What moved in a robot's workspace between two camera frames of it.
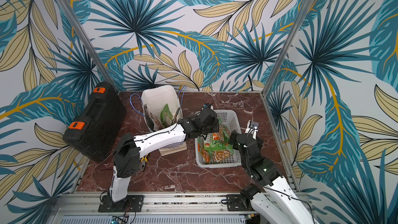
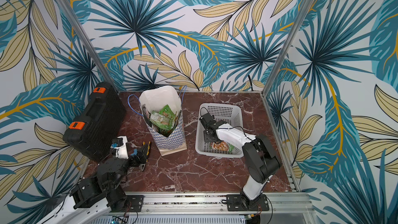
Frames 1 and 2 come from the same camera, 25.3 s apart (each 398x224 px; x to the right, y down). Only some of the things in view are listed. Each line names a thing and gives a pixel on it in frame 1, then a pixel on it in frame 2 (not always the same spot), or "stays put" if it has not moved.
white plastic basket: [231, 121] to [231, 114]
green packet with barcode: [203, 156] to [164, 118]
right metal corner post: [294, 36] stays put
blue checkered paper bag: [161, 108] stays put
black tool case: [95, 128] stays put
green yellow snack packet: [166, 116] stays put
